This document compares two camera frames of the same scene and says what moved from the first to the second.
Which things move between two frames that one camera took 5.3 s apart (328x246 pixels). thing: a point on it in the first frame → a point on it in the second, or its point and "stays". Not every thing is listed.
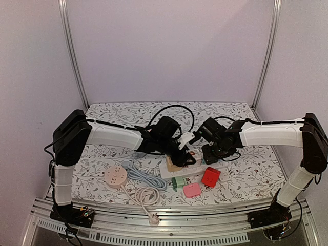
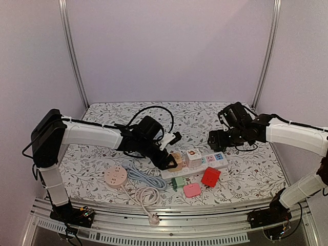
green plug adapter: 178,182 stays
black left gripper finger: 188,159 → 168,161
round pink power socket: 115,176 stays
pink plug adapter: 191,190 stays
